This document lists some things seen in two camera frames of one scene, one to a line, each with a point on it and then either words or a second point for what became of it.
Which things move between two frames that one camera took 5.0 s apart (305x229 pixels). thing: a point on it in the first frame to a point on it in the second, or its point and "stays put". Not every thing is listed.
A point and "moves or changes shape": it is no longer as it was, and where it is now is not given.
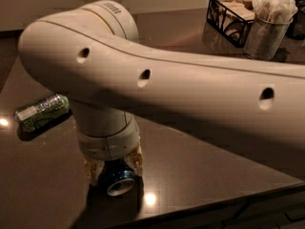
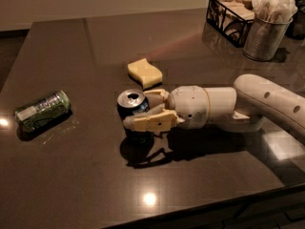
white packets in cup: x=279 y=10 stays put
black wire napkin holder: x=229 y=13 stays put
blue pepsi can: x=117 y=176 moves or changes shape
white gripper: x=108 y=146 to x=188 y=106
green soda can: x=41 y=111 stays put
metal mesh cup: x=264 y=38 stays put
